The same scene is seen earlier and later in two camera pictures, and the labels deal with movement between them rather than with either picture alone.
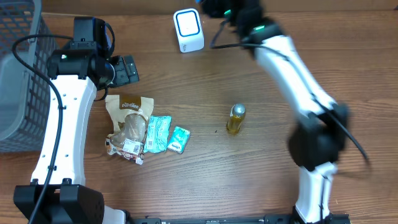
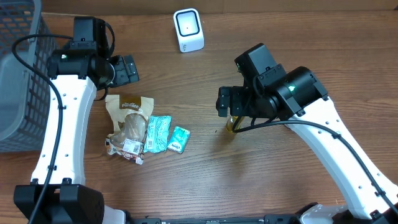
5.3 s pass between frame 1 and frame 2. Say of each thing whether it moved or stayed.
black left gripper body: stayed
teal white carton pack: stayed
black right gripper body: moved
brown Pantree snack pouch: stayed
